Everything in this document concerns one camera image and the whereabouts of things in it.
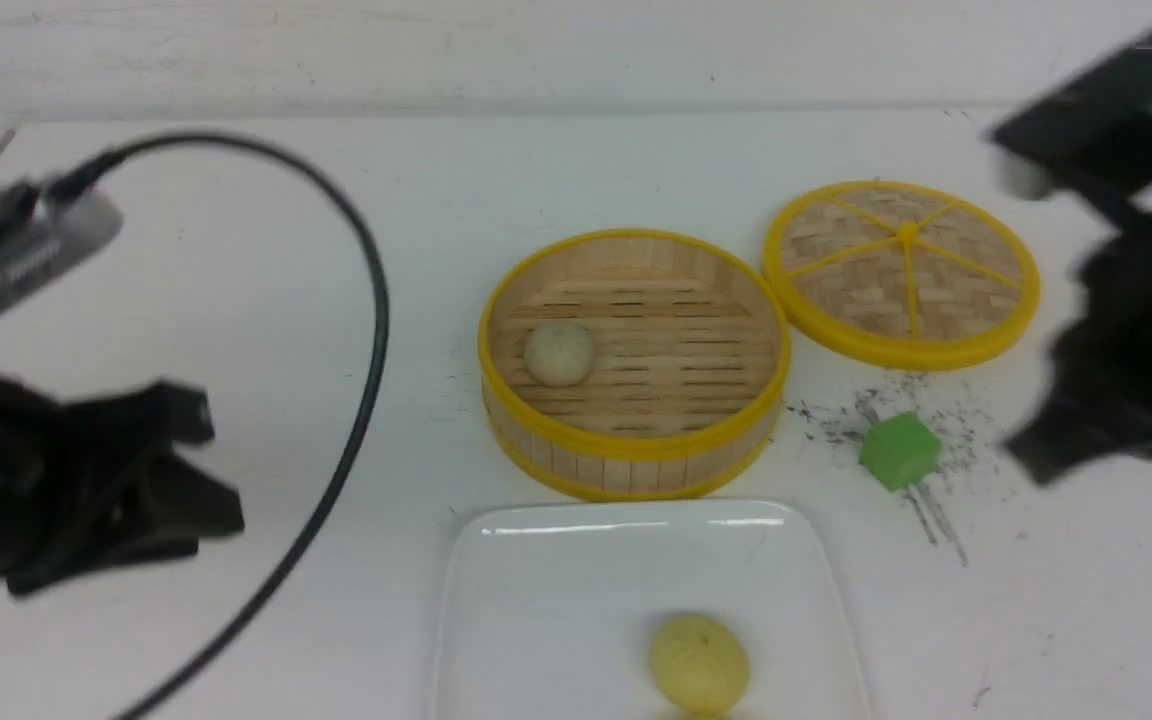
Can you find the white steamed bun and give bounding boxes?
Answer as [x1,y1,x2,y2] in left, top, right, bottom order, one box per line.
[524,320,596,387]

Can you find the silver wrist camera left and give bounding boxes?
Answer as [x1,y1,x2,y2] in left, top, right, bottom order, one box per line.
[0,181,124,316]

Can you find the white square plate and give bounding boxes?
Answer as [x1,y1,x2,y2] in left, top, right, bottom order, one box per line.
[425,498,873,719]

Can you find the green cube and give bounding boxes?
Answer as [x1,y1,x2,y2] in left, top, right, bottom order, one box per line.
[859,414,943,493]

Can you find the yellow steamed bun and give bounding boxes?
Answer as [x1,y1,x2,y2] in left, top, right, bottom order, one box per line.
[647,614,751,717]

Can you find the bamboo steamer lid yellow rim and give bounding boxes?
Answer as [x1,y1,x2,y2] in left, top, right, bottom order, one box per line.
[761,179,1043,372]

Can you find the bamboo steamer basket yellow rims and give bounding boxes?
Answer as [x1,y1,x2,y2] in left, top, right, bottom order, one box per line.
[477,228,791,502]

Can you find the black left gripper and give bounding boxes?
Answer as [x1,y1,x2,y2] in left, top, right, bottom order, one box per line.
[0,376,244,598]

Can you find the black camera cable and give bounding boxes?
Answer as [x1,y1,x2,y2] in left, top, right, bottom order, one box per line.
[46,132,391,720]

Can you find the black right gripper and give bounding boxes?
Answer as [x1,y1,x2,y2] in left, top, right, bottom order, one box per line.
[990,29,1152,487]

